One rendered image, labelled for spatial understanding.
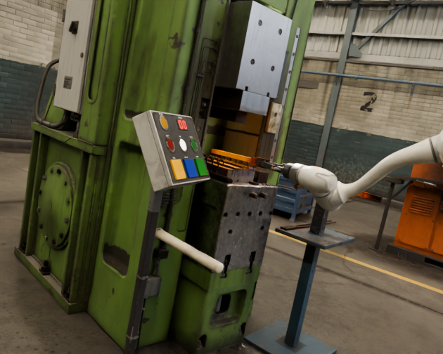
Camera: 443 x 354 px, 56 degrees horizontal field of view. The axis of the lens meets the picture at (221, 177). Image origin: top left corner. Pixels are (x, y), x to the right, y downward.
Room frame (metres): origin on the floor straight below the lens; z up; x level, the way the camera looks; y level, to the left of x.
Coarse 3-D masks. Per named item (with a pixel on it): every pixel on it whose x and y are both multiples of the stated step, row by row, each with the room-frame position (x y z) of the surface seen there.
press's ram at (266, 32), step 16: (240, 16) 2.04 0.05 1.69; (256, 16) 2.02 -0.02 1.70; (272, 16) 2.10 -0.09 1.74; (224, 32) 2.10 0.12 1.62; (240, 32) 2.02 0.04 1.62; (256, 32) 2.04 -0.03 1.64; (272, 32) 2.12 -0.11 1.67; (288, 32) 2.20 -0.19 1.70; (224, 48) 2.09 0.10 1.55; (240, 48) 2.01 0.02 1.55; (256, 48) 2.05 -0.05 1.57; (272, 48) 2.13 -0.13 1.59; (224, 64) 2.07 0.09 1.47; (240, 64) 2.00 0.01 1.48; (256, 64) 2.07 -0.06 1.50; (272, 64) 2.15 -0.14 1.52; (224, 80) 2.06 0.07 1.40; (240, 80) 2.01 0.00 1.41; (256, 80) 2.08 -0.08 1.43; (272, 80) 2.16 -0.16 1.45; (272, 96) 2.18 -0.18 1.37
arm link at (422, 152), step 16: (416, 144) 1.64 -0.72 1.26; (384, 160) 1.70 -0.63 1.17; (400, 160) 1.65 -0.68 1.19; (416, 160) 1.62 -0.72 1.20; (432, 160) 1.60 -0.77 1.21; (368, 176) 1.76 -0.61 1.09; (384, 176) 1.73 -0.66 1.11; (336, 192) 1.84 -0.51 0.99; (352, 192) 1.83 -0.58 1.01; (336, 208) 1.90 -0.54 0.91
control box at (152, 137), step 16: (144, 112) 1.49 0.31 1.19; (160, 112) 1.55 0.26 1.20; (144, 128) 1.49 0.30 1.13; (160, 128) 1.51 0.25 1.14; (176, 128) 1.63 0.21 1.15; (192, 128) 1.76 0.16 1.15; (144, 144) 1.48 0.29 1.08; (160, 144) 1.47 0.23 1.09; (176, 144) 1.58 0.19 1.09; (160, 160) 1.46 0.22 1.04; (160, 176) 1.45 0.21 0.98; (208, 176) 1.74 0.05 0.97
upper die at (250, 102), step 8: (216, 88) 2.17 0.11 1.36; (224, 88) 2.12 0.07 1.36; (216, 96) 2.16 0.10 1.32; (224, 96) 2.12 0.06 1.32; (232, 96) 2.08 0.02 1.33; (240, 96) 2.04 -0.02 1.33; (248, 96) 2.06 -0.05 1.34; (256, 96) 2.10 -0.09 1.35; (264, 96) 2.14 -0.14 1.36; (216, 104) 2.15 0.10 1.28; (224, 104) 2.11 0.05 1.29; (232, 104) 2.07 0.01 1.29; (240, 104) 2.03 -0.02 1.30; (248, 104) 2.07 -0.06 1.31; (256, 104) 2.11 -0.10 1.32; (264, 104) 2.15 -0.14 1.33; (248, 112) 2.21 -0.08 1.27; (256, 112) 2.12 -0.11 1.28; (264, 112) 2.16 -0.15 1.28
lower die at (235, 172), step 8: (208, 160) 2.20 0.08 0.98; (216, 160) 2.23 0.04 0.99; (208, 168) 2.13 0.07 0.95; (216, 168) 2.09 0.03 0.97; (224, 168) 2.05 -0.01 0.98; (232, 168) 2.07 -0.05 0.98; (240, 168) 2.09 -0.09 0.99; (248, 168) 2.13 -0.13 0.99; (232, 176) 2.06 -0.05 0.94; (240, 176) 2.10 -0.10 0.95; (248, 176) 2.14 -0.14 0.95
